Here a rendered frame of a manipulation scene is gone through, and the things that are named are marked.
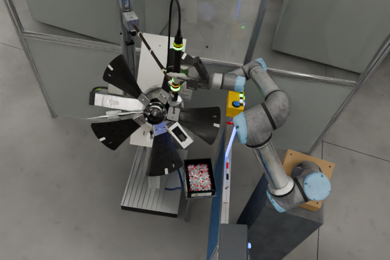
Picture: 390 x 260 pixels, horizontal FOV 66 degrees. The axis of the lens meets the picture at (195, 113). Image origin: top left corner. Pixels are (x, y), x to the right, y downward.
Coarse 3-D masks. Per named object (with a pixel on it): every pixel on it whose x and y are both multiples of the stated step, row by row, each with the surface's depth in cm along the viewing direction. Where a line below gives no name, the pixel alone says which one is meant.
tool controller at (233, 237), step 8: (224, 224) 123; (232, 224) 122; (224, 232) 120; (232, 232) 120; (240, 232) 119; (224, 240) 118; (232, 240) 118; (240, 240) 117; (248, 240) 127; (224, 248) 116; (232, 248) 116; (240, 248) 115; (248, 248) 125; (224, 256) 115; (232, 256) 114; (240, 256) 114; (248, 256) 123
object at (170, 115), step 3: (171, 108) 166; (177, 108) 166; (168, 111) 163; (171, 111) 164; (177, 111) 165; (168, 114) 162; (171, 114) 163; (174, 114) 163; (177, 114) 164; (168, 117) 161; (171, 117) 162; (174, 117) 162; (177, 117) 162; (174, 120) 161; (177, 120) 161
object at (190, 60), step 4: (172, 48) 162; (172, 52) 161; (184, 52) 157; (172, 56) 161; (188, 56) 156; (172, 60) 161; (184, 60) 157; (188, 60) 156; (192, 60) 155; (172, 64) 161; (188, 64) 155; (192, 64) 154; (168, 68) 163; (168, 72) 162; (172, 72) 160; (164, 76) 164; (164, 80) 164; (164, 84) 163; (180, 84) 156; (164, 88) 162; (168, 92) 159
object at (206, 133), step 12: (180, 108) 167; (192, 108) 168; (204, 108) 168; (216, 108) 169; (180, 120) 161; (192, 120) 162; (204, 120) 164; (216, 120) 165; (204, 132) 161; (216, 132) 163
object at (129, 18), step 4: (124, 12) 181; (128, 12) 181; (132, 12) 181; (124, 16) 178; (128, 16) 178; (132, 16) 179; (136, 16) 179; (124, 20) 181; (128, 20) 176; (132, 20) 177; (136, 20) 178; (124, 24) 184; (128, 24) 177; (136, 24) 180; (128, 28) 179; (132, 28) 181
